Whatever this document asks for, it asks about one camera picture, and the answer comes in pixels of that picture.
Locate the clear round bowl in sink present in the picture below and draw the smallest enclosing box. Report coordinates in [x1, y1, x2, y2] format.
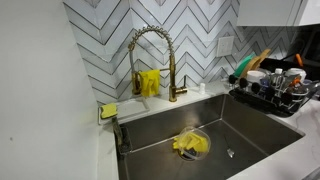
[172, 126, 211, 160]

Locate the green plate in rack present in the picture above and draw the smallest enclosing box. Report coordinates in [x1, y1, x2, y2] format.
[234, 52, 256, 77]

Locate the black dish drying rack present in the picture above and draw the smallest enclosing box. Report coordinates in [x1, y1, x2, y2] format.
[228, 74, 320, 117]

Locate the gold spring kitchen faucet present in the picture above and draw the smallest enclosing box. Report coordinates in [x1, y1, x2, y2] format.
[128, 25, 187, 102]

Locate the yellow rubber glove on faucet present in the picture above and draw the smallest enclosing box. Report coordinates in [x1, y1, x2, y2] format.
[139, 69, 160, 97]

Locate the yellow sponge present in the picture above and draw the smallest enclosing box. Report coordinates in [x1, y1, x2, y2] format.
[100, 103, 117, 119]

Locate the white sponge tray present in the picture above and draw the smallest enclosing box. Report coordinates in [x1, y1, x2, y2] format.
[98, 98, 150, 125]

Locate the yellow glove in sink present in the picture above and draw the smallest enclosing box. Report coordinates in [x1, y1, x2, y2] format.
[172, 132, 209, 152]

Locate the black sink caddy brush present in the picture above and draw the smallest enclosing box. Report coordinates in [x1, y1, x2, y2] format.
[112, 117, 132, 154]

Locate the stainless steel sink basin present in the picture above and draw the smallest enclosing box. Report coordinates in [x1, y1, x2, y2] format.
[117, 95, 302, 180]

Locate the metal spoon in sink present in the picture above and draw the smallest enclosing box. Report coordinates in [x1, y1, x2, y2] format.
[224, 135, 235, 158]

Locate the white upper cabinet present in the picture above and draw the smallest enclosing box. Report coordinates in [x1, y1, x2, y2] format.
[237, 0, 320, 26]

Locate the white wall outlet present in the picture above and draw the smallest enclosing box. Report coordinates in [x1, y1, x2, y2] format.
[217, 36, 234, 57]

